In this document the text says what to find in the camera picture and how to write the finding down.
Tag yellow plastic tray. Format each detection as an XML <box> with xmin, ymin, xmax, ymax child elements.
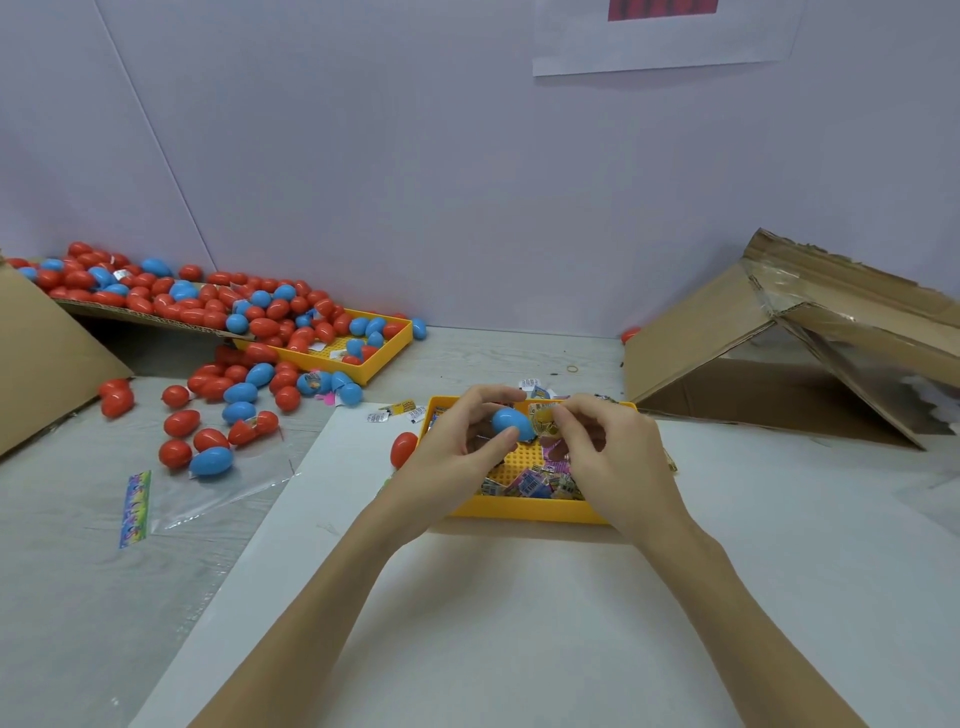
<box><xmin>414</xmin><ymin>394</ymin><xmax>639</xmax><ymax>527</ymax></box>

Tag yellow tray under eggs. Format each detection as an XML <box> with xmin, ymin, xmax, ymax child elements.
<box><xmin>240</xmin><ymin>307</ymin><xmax>414</xmax><ymax>389</ymax></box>

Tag brown cardboard sheet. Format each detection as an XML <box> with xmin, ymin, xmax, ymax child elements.
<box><xmin>52</xmin><ymin>297</ymin><xmax>234</xmax><ymax>335</ymax></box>

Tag person's left forearm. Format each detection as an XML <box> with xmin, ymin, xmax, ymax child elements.
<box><xmin>192</xmin><ymin>517</ymin><xmax>414</xmax><ymax>728</ymax></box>

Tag clear bag with coloured label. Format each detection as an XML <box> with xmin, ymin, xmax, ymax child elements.
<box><xmin>117</xmin><ymin>450</ymin><xmax>294</xmax><ymax>549</ymax></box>

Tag person's left hand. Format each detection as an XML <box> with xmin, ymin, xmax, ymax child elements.
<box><xmin>360</xmin><ymin>385</ymin><xmax>530</xmax><ymax>554</ymax></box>

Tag person's right hand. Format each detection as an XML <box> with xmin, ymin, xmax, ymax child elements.
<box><xmin>543</xmin><ymin>393</ymin><xmax>695</xmax><ymax>549</ymax></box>

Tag torn flattened cardboard box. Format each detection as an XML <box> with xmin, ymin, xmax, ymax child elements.
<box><xmin>621</xmin><ymin>228</ymin><xmax>960</xmax><ymax>449</ymax></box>

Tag white paper sign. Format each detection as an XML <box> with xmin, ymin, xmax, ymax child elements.
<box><xmin>531</xmin><ymin>0</ymin><xmax>809</xmax><ymax>78</ymax></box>

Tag tall brown cardboard box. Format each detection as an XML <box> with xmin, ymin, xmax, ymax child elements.
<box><xmin>0</xmin><ymin>262</ymin><xmax>134</xmax><ymax>459</ymax></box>

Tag pile of plastic eggs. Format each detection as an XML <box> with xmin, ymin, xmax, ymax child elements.
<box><xmin>7</xmin><ymin>241</ymin><xmax>429</xmax><ymax>480</ymax></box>

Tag single blue plastic egg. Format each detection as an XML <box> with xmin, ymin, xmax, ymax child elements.
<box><xmin>492</xmin><ymin>406</ymin><xmax>539</xmax><ymax>444</ymax></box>

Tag person's right forearm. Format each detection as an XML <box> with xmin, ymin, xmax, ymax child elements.
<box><xmin>637</xmin><ymin>517</ymin><xmax>827</xmax><ymax>728</ymax></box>

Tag white crumpled plastic scraps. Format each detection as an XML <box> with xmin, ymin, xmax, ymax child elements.
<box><xmin>912</xmin><ymin>372</ymin><xmax>960</xmax><ymax>429</ymax></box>

